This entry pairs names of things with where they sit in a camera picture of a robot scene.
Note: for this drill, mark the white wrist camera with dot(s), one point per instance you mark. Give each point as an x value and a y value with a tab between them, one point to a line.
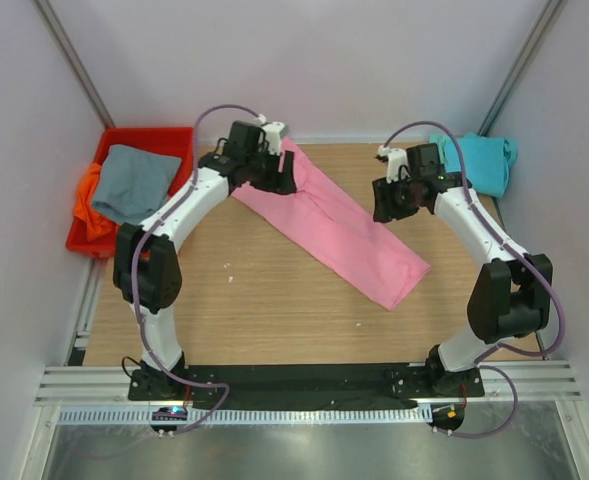
396	160
274	132

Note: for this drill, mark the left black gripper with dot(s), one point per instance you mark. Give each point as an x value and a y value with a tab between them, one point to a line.
279	182

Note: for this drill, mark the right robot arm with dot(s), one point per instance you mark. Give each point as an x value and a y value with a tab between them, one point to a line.
510	298

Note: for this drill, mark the grey t shirt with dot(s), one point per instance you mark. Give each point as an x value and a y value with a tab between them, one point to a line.
133	184

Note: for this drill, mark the orange t shirt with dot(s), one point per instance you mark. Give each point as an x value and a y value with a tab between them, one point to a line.
96	225

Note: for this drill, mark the right corner metal post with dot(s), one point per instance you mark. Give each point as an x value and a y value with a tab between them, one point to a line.
534	40

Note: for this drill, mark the slotted cable duct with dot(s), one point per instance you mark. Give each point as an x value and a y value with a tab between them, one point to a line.
174	416

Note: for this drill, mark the red plastic bin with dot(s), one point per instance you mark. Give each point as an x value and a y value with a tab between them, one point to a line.
169	141

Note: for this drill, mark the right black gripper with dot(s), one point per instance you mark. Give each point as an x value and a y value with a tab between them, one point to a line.
384	210

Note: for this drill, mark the corner metal post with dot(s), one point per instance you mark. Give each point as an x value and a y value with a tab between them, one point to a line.
63	42
534	40

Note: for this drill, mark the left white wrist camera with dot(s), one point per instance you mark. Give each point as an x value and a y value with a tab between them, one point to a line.
274	132

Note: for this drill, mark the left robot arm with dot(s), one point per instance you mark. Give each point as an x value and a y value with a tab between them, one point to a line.
146	266

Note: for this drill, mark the left corner metal post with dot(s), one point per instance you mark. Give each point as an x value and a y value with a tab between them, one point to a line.
63	42

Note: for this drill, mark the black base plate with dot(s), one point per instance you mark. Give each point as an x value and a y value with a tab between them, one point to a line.
312	386

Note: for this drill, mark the teal folded t shirt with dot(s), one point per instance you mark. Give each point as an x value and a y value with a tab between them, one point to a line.
487	160

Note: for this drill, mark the pink t shirt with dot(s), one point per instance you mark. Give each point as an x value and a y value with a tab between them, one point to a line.
332	227

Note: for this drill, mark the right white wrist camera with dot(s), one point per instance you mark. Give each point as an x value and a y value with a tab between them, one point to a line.
396	160

